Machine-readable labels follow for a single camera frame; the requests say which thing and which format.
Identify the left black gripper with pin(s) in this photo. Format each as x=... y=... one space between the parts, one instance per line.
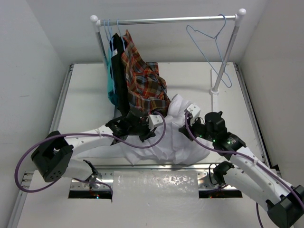
x=141 y=124

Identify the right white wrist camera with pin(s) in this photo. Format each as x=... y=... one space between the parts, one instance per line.
x=193 y=112

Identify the white shirt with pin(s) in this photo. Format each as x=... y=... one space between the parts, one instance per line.
x=174 y=147

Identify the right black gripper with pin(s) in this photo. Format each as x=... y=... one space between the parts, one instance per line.
x=184 y=129

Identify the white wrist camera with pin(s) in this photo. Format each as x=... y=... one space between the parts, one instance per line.
x=154 y=121
x=193 y=112

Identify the black garment on hanger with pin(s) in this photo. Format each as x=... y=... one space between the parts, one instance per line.
x=120 y=83

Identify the blue wire hanger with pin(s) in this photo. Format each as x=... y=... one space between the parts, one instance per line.
x=207 y=44

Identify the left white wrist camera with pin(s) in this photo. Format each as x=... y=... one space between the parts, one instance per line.
x=154 y=121

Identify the clothes rack metal white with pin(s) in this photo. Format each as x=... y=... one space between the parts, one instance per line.
x=237 y=18

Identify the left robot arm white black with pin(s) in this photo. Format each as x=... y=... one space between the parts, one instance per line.
x=56 y=157

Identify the plaid shirt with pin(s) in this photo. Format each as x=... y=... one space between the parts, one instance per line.
x=147 y=90

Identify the metal mounting rail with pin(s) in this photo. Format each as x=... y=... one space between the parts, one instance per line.
x=100 y=178

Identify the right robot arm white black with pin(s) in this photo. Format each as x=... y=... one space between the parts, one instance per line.
x=283 y=202

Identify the blue hanger with black garment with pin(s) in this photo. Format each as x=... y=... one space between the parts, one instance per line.
x=110 y=32

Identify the blue hanger with teal garment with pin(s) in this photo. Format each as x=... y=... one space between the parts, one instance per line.
x=105 y=29

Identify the teal garment on hanger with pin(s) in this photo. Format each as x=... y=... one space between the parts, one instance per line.
x=112 y=96

